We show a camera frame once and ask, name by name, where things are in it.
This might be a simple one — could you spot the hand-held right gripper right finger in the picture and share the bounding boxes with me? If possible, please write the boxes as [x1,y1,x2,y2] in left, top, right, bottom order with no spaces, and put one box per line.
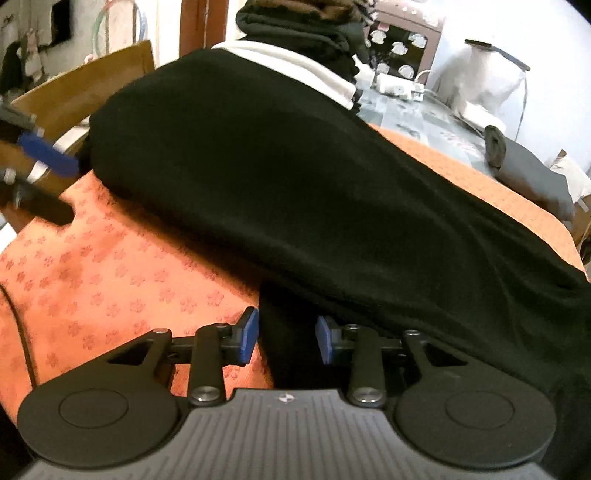
[315,316,468,409]

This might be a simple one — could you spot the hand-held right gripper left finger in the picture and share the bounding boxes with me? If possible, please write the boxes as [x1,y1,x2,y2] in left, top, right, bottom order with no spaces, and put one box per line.
[105,307,260,409]

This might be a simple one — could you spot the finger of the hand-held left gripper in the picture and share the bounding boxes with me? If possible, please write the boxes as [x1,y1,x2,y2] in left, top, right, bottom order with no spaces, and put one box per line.
[0,102,80,179]
[0,168,75,227]

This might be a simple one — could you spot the black garment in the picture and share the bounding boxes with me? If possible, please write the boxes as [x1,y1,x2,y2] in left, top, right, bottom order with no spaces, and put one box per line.
[78,48,591,480]

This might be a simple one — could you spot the pile of dark clothes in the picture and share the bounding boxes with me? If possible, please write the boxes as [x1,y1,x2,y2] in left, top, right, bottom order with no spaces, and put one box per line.
[235,0,371,80]

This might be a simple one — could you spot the wooden chair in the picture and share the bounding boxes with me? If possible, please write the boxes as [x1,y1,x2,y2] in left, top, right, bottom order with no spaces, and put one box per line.
[9,39,156,141]

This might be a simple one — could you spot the orange patterned table mat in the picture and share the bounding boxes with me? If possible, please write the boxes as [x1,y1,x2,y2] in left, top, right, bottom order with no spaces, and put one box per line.
[0,124,586,416]

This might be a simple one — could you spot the leaf patterned tablecloth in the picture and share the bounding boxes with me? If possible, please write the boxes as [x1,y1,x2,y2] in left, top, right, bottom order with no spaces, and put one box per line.
[355,83,509,178]

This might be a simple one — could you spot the dark rolled cloth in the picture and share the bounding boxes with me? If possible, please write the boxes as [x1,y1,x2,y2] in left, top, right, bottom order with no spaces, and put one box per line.
[484,124,509,169]

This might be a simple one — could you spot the dark grey cushion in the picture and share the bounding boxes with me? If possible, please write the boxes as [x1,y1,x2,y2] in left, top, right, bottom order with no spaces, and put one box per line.
[494,134,576,219]

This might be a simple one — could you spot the white power adapter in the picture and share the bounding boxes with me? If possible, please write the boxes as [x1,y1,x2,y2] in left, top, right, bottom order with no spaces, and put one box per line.
[376,71,426,100]

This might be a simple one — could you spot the white folded garment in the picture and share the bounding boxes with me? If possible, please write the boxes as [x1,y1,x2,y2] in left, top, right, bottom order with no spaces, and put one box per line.
[211,41,358,110]

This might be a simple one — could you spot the white draped cover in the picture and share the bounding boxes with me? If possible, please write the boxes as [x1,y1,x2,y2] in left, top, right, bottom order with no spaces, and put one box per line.
[434,39,532,136]

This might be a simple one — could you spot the brown cabinet with cups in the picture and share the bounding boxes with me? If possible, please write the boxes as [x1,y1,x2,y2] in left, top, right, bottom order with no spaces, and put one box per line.
[367,0,448,89]

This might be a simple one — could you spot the black cable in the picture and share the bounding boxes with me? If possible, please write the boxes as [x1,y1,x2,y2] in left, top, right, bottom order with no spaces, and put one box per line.
[0,281,38,389]

